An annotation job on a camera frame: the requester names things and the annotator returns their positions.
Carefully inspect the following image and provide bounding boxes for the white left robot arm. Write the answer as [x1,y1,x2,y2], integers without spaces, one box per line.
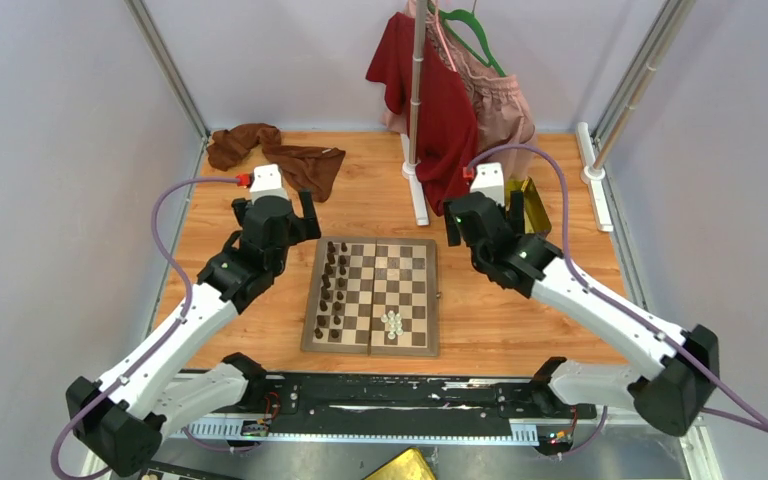
[50,190,321,479]

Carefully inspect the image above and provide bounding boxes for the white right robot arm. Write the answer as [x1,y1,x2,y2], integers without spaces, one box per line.
[444,193,720,437]

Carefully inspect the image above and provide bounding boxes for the wooden chess board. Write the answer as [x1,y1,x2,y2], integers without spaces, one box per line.
[300,236,440,357]

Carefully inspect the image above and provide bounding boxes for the yellow transparent tray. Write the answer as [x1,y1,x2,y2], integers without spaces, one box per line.
[505,177,552,237]

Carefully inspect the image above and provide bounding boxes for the brown crumpled cloth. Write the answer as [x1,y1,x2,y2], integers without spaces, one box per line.
[207,123,346,203]

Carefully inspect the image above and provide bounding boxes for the white clothes rack stand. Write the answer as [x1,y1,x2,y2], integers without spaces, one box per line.
[401,0,430,227]

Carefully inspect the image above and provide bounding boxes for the red hanging shirt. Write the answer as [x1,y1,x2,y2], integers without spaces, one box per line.
[366,12,478,216]

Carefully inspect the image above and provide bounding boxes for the pink hanging garment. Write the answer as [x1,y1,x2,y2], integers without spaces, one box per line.
[382,1,537,188]

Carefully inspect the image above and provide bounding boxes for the white corner rack foot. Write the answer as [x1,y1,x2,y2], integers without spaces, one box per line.
[575,122,614,233]

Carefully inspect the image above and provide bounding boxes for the green clothes hanger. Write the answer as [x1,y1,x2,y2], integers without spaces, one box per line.
[430,1,506,77]

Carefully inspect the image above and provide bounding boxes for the yellow object at bottom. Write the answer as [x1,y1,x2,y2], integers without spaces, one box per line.
[365,447,436,480]

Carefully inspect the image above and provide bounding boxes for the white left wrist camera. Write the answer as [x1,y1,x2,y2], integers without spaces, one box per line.
[249,164,289,201]

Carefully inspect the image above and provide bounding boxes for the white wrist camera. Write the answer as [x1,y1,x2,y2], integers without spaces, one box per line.
[249,164,289,201]
[470,162,506,207]

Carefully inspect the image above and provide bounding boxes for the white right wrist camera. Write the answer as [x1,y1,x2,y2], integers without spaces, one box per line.
[470,162,506,207]

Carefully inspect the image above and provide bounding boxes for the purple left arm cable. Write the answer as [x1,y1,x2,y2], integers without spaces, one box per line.
[49,174,253,480]

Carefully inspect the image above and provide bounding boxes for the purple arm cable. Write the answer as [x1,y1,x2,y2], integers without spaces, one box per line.
[466,143,768,449]
[49,174,253,480]

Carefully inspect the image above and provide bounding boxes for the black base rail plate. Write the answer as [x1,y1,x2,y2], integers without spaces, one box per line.
[178,370,597,442]

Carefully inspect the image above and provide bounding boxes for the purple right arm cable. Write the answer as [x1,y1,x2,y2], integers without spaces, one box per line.
[466,143,768,449]

